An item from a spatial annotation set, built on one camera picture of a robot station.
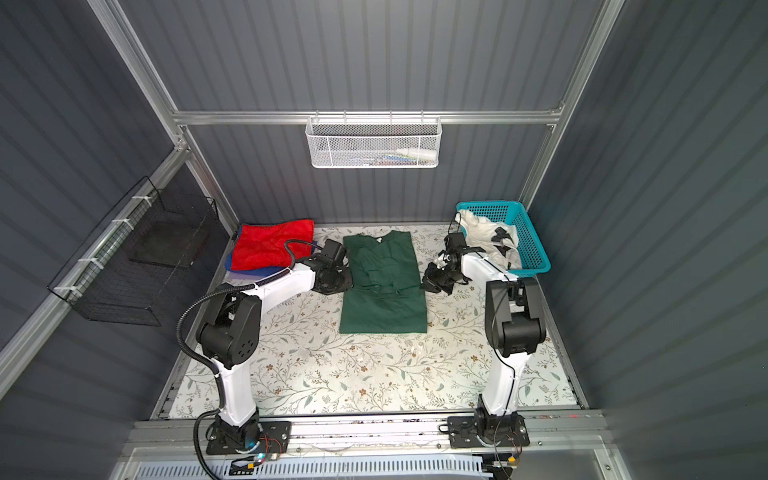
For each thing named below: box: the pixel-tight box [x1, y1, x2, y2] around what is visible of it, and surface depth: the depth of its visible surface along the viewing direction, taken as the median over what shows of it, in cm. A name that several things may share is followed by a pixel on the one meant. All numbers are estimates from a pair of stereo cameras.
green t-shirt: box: [339, 230, 428, 334], surface depth 98 cm
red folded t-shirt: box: [232, 220, 314, 271], surface depth 111 cm
